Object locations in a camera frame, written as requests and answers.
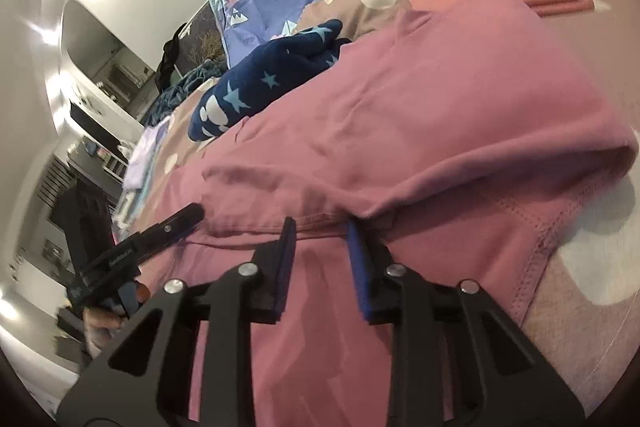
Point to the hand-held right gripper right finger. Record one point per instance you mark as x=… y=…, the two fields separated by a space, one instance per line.
x=357 y=267

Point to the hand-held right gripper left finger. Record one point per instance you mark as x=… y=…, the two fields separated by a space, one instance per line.
x=286 y=257

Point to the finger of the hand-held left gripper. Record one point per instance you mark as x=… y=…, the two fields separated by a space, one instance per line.
x=175 y=223

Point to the pink garment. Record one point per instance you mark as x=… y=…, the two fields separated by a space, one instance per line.
x=425 y=122

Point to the white and lilac clothes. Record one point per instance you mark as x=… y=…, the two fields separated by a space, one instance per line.
x=145 y=152

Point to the person's left hand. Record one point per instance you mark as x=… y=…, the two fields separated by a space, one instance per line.
x=102 y=324

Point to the black furniture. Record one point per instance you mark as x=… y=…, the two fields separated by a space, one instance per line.
x=80 y=222

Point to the teal blanket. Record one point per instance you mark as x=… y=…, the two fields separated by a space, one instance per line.
x=182 y=89

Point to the navy star-print garment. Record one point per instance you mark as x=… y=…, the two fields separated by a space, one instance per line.
x=260 y=82

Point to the black bag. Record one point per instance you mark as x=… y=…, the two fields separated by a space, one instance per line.
x=167 y=57

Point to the dark branch-print panel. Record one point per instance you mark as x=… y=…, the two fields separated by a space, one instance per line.
x=205 y=37

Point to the pink polka dot blanket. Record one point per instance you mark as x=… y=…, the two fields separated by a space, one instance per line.
x=580 y=347

